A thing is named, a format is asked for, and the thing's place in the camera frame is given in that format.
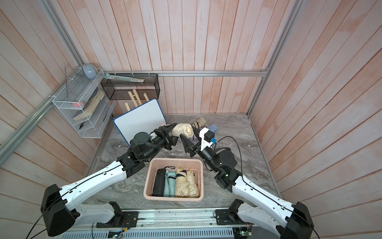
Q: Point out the beige umbrella black lining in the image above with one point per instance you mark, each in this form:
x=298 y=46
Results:
x=182 y=185

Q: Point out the beige umbrella with wooden handle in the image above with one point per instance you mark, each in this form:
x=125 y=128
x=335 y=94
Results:
x=192 y=185

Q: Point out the light blue folded umbrella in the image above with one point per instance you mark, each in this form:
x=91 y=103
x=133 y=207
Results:
x=213 y=128

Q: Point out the mint green umbrella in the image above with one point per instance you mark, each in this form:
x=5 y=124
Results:
x=172 y=183
x=166 y=192

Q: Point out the book on shelf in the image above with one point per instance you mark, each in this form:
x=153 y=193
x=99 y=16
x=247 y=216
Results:
x=90 y=106

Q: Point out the white wire shelf rack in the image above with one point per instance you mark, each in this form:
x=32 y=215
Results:
x=78 y=88

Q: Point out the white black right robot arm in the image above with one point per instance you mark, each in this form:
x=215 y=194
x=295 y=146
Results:
x=263 y=209

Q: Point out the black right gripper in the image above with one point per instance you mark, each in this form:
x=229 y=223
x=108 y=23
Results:
x=195 y=150

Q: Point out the pink plastic storage box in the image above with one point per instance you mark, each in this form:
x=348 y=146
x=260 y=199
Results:
x=187 y=164

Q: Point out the pink eraser on shelf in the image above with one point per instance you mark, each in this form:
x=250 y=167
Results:
x=78 y=104

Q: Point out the green paper cutter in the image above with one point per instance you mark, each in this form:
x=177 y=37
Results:
x=123 y=79

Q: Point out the blue framed whiteboard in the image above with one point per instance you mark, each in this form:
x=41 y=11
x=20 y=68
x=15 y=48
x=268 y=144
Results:
x=144 y=118

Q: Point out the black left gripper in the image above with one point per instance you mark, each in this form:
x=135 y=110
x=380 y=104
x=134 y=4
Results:
x=166 y=129

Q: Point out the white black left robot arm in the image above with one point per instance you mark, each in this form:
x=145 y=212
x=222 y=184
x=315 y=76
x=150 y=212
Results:
x=62 y=207

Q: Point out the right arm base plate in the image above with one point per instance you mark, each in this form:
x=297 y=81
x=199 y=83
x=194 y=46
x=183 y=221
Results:
x=229 y=216

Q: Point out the black mesh basket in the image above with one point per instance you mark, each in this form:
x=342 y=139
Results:
x=118 y=90

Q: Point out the grey round speaker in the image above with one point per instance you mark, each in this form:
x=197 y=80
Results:
x=90 y=71

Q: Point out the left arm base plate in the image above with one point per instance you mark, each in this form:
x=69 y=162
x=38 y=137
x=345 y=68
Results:
x=120 y=219

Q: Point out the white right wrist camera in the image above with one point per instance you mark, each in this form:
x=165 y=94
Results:
x=207 y=138

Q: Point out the beige black-striped umbrella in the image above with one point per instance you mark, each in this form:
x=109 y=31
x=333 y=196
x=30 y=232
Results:
x=182 y=130

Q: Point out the small beige striped umbrella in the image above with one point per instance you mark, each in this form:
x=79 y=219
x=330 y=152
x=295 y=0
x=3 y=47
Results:
x=199 y=123

